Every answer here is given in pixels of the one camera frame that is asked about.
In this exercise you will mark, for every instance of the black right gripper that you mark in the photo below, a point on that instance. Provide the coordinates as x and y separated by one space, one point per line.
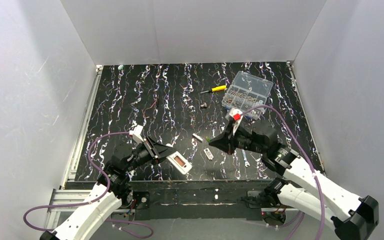
232 134

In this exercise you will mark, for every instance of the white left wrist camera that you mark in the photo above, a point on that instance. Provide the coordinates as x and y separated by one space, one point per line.
136 134

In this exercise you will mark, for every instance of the clear plastic screw box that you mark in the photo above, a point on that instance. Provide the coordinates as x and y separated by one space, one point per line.
247 91

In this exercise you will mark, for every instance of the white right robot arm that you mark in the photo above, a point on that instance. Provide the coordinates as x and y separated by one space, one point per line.
349 215

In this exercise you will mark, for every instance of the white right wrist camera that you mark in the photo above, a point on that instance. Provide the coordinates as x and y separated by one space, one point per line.
235 116

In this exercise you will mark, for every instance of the aluminium frame rail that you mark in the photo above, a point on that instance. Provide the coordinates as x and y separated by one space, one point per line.
76 152

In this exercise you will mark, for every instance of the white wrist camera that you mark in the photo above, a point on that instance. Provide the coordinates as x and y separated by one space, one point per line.
235 116
136 134

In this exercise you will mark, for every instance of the white remote control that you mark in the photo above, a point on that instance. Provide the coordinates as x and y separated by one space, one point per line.
178 161

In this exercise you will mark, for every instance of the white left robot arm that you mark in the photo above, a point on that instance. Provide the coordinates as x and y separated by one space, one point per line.
112 189

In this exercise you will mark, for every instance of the silver flat wrench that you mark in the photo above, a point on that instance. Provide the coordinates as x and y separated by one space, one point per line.
246 162

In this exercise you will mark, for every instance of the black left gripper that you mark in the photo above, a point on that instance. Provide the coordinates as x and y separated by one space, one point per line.
151 148

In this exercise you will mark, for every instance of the silver metal transceiver module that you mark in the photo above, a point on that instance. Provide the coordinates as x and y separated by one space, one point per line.
200 139

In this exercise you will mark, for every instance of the yellow-handled screwdriver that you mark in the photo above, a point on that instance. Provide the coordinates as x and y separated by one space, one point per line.
215 89

